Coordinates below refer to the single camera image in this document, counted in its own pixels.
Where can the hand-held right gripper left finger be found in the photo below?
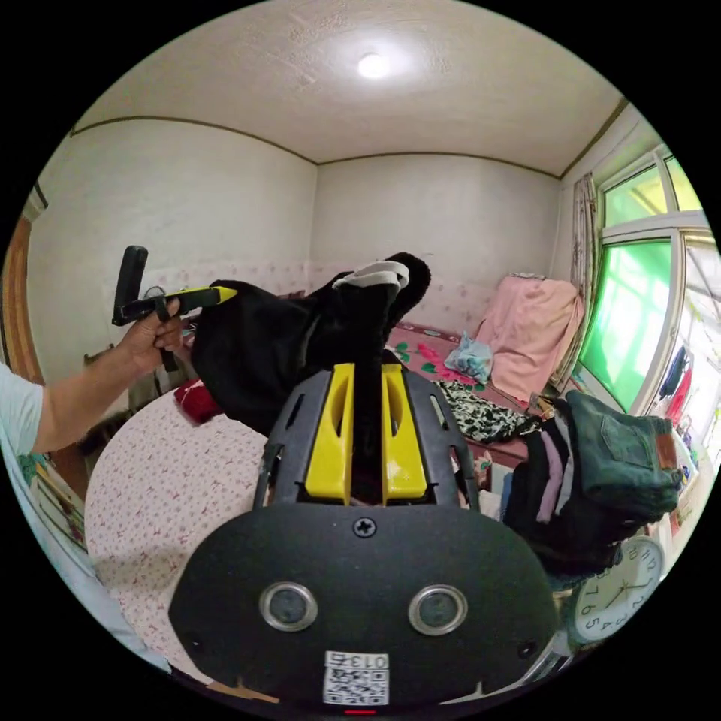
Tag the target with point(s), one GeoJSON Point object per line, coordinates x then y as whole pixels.
{"type": "Point", "coordinates": [331, 445]}

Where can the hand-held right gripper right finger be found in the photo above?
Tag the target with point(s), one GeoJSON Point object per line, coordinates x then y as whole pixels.
{"type": "Point", "coordinates": [403, 450]}

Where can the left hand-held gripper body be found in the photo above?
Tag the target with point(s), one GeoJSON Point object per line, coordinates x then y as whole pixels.
{"type": "Point", "coordinates": [141, 308]}

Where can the black long pants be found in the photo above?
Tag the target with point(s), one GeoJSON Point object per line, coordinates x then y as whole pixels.
{"type": "Point", "coordinates": [253, 349]}

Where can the person's left forearm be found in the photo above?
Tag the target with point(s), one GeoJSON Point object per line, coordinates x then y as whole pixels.
{"type": "Point", "coordinates": [84, 403]}

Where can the person's left hand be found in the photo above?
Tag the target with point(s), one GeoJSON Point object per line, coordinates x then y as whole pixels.
{"type": "Point", "coordinates": [155, 341]}

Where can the black and white patterned garment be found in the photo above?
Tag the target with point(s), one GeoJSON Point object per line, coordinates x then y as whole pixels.
{"type": "Point", "coordinates": [484, 417]}

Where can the red garment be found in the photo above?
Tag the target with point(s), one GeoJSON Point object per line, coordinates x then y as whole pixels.
{"type": "Point", "coordinates": [192, 399]}

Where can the pale blue plastic bag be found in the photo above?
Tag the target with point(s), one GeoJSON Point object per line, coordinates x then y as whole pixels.
{"type": "Point", "coordinates": [470, 360]}

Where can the brown wooden door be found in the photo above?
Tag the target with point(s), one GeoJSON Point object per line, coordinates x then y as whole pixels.
{"type": "Point", "coordinates": [17, 304]}

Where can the person's body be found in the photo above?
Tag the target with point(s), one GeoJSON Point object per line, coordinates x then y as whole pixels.
{"type": "Point", "coordinates": [18, 411]}

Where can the bed with printed sheet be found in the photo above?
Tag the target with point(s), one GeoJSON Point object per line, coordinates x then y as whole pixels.
{"type": "Point", "coordinates": [169, 490]}

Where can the pink blanket heap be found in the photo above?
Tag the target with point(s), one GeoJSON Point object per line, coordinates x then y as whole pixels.
{"type": "Point", "coordinates": [529, 338]}

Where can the pile of clothes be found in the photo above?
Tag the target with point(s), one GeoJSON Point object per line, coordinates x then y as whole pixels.
{"type": "Point", "coordinates": [597, 479]}

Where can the patterned curtain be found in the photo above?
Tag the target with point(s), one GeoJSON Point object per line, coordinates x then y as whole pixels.
{"type": "Point", "coordinates": [583, 231]}

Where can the round ceiling lamp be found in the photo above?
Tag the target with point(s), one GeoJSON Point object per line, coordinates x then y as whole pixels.
{"type": "Point", "coordinates": [373, 65]}

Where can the white round wall clock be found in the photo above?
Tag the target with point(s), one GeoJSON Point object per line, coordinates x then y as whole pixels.
{"type": "Point", "coordinates": [617, 591]}

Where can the window with white frame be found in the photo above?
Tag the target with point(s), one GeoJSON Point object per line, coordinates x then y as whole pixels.
{"type": "Point", "coordinates": [625, 315]}

